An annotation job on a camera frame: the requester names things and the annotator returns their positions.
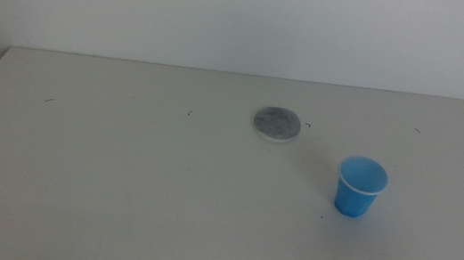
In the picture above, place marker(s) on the round grey cup mat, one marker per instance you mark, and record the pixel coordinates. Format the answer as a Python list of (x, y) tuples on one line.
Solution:
[(277, 123)]

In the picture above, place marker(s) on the blue plastic cup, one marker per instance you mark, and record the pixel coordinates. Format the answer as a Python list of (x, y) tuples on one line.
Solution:
[(355, 198)]

